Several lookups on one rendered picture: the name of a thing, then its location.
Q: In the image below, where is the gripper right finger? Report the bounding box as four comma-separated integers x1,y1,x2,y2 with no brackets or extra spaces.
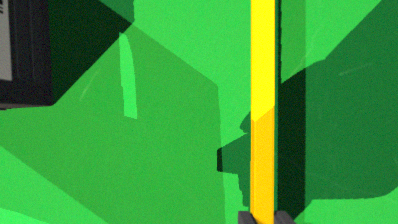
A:
274,211,296,224

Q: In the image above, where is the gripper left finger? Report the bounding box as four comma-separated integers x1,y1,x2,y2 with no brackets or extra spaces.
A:
238,211,258,224

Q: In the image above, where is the yellow bar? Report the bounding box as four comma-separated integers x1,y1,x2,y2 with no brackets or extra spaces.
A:
250,0,275,224

